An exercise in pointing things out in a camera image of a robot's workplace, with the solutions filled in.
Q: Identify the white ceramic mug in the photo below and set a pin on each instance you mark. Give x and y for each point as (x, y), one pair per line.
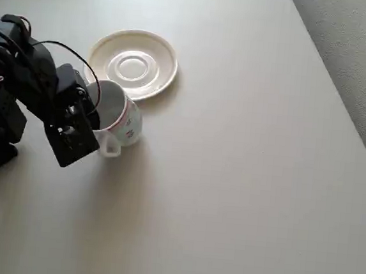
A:
(133, 120)

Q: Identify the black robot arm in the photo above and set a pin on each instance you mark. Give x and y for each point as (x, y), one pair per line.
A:
(4, 95)

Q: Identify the cream ceramic saucer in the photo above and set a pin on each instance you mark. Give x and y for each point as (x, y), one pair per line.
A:
(154, 60)

